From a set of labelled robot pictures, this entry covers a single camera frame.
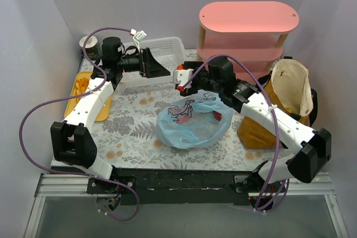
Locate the floral table mat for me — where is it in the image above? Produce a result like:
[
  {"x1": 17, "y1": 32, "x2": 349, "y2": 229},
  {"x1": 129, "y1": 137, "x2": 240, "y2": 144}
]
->
[{"x1": 51, "y1": 48, "x2": 307, "y2": 173}]

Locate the yellow plastic tray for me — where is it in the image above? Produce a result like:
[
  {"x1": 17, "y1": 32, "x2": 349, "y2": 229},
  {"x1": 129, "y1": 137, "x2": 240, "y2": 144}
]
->
[{"x1": 64, "y1": 71, "x2": 113, "y2": 122}]

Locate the red grape bunch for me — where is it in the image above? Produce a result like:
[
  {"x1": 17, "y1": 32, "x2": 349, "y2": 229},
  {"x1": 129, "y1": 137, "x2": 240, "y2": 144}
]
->
[{"x1": 213, "y1": 111, "x2": 222, "y2": 121}]

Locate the white plastic basket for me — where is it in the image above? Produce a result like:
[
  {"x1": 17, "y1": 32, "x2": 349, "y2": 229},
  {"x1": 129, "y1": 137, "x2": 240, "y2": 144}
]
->
[{"x1": 121, "y1": 37, "x2": 186, "y2": 87}]

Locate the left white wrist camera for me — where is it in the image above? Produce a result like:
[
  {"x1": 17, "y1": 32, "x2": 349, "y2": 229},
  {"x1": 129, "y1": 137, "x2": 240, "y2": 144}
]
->
[{"x1": 130, "y1": 29, "x2": 147, "y2": 50}]

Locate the orange twisted snack food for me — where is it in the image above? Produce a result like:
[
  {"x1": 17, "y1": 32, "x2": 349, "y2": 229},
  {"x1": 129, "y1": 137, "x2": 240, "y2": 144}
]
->
[{"x1": 75, "y1": 78, "x2": 89, "y2": 95}]

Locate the yellow canvas tote bag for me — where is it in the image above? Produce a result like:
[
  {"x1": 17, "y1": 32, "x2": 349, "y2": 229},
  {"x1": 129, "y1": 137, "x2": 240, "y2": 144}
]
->
[{"x1": 237, "y1": 56, "x2": 318, "y2": 149}]

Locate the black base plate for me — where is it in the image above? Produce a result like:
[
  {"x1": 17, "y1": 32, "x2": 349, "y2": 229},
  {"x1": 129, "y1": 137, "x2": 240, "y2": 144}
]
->
[{"x1": 86, "y1": 168, "x2": 259, "y2": 206}]

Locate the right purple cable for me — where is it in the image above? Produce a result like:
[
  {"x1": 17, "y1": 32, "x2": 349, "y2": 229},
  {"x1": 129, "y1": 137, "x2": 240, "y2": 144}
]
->
[{"x1": 181, "y1": 55, "x2": 290, "y2": 212}]

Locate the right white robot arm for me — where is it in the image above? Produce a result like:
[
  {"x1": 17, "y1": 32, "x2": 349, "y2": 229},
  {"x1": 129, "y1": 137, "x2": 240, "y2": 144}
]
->
[{"x1": 173, "y1": 55, "x2": 331, "y2": 192}]

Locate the blue plastic grocery bag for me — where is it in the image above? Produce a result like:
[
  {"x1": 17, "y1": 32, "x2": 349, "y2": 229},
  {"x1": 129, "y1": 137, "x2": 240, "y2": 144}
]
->
[{"x1": 156, "y1": 90, "x2": 233, "y2": 149}]

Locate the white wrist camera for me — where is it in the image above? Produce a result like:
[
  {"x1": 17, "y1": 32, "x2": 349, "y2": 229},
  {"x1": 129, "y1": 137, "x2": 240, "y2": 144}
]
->
[
  {"x1": 130, "y1": 29, "x2": 147, "y2": 50},
  {"x1": 173, "y1": 65, "x2": 194, "y2": 93}
]

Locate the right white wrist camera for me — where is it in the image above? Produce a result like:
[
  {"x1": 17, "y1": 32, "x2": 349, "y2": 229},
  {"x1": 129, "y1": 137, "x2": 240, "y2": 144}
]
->
[{"x1": 173, "y1": 65, "x2": 194, "y2": 93}]

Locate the pink three-tier shelf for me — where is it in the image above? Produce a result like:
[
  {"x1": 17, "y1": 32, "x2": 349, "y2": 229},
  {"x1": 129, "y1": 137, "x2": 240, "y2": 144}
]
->
[{"x1": 196, "y1": 1, "x2": 300, "y2": 78}]

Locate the dark tape roll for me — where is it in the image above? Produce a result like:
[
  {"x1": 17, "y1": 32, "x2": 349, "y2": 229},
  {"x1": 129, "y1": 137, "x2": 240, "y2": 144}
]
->
[{"x1": 79, "y1": 36, "x2": 102, "y2": 61}]

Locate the aluminium rail frame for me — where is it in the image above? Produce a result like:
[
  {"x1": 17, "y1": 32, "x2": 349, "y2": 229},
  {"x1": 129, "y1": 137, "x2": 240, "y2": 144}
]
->
[{"x1": 25, "y1": 172, "x2": 349, "y2": 237}]

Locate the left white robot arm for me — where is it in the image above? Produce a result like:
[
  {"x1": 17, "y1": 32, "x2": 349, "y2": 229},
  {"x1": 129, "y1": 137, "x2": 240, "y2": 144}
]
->
[{"x1": 50, "y1": 37, "x2": 171, "y2": 193}]

